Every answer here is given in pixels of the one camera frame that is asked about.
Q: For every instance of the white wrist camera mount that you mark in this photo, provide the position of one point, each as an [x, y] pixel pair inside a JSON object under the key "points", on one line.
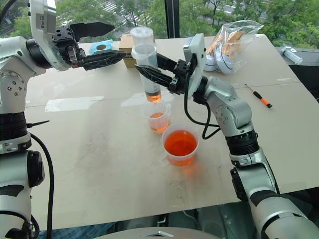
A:
{"points": [[195, 64], [46, 30]]}

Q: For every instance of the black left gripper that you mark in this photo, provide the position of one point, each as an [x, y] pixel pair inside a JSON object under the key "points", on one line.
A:
{"points": [[65, 47]]}

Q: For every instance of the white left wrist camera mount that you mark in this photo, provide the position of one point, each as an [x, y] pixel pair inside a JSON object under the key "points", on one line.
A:
{"points": [[46, 30]]}

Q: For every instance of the black window frame post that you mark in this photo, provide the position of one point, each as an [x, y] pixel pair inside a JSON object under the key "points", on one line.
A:
{"points": [[172, 18]]}

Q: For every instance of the blue tape roll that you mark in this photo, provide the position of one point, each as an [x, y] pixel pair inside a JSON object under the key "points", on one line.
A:
{"points": [[101, 47]]}

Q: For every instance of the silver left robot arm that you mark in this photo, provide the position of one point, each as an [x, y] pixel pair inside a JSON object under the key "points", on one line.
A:
{"points": [[12, 82]]}

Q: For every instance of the orange black screwdriver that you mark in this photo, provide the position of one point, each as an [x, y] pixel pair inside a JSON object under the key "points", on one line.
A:
{"points": [[260, 97]]}

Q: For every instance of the clear syringe on ledge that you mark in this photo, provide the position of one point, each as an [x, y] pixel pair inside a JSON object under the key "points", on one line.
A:
{"points": [[292, 56]]}

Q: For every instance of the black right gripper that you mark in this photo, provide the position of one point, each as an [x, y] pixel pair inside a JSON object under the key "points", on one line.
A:
{"points": [[182, 77]]}

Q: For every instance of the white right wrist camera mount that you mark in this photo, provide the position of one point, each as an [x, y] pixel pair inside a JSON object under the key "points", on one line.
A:
{"points": [[195, 64]]}

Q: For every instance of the large clear plastic syringe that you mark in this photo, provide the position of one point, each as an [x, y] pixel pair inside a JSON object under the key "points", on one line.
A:
{"points": [[147, 62]]}

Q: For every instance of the small clear measuring cup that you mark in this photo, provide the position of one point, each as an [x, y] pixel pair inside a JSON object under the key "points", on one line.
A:
{"points": [[157, 118]]}

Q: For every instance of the grey rounded robot body top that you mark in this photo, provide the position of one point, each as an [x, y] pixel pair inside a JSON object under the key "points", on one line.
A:
{"points": [[154, 233]]}

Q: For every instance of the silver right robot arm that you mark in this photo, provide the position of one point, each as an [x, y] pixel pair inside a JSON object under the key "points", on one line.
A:
{"points": [[249, 149]]}

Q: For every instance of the large clear cup red liquid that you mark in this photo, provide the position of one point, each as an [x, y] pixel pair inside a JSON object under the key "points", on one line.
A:
{"points": [[180, 147]]}

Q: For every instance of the cardboard box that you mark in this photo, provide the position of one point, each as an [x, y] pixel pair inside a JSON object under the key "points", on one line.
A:
{"points": [[125, 51]]}

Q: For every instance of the clear plastic bag with items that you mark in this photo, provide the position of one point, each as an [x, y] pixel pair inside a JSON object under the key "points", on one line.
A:
{"points": [[228, 48]]}

